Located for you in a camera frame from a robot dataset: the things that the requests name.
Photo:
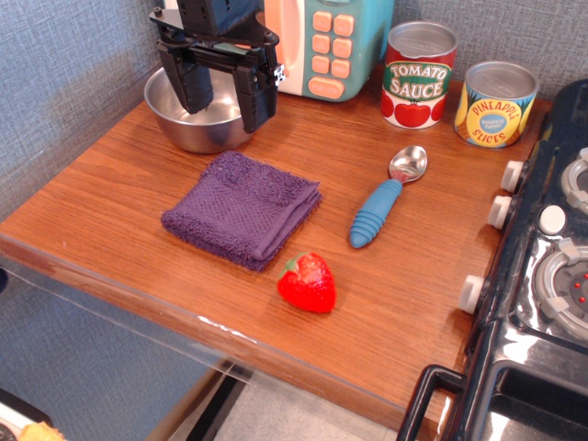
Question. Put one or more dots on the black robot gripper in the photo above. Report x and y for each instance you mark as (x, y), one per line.
(213, 22)

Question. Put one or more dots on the red plastic strawberry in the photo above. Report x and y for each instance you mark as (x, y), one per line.
(307, 283)

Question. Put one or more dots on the metal pot bowl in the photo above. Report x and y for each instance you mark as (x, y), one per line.
(214, 129)

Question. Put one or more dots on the teal toy microwave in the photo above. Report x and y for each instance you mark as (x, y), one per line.
(328, 48)

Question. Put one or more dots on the purple folded towel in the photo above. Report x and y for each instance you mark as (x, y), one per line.
(242, 210)

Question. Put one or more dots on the tomato sauce can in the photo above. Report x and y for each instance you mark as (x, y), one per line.
(417, 71)

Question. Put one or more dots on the pineapple slices can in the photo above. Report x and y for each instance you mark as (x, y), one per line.
(495, 104)

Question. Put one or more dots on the white stove knob middle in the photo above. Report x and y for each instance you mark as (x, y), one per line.
(499, 211)

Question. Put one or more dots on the white stove knob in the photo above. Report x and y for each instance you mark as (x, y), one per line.
(511, 175)
(470, 293)
(499, 211)

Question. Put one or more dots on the white stove knob top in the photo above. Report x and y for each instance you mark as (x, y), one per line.
(511, 175)

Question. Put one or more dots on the white stove knob bottom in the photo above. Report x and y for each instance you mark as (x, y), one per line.
(470, 293)

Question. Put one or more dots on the yellow object bottom left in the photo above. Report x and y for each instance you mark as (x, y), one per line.
(40, 432)

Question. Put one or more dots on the black toy stove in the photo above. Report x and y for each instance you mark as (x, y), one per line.
(526, 356)

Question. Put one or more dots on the blue handled metal spoon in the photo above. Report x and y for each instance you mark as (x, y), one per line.
(408, 165)

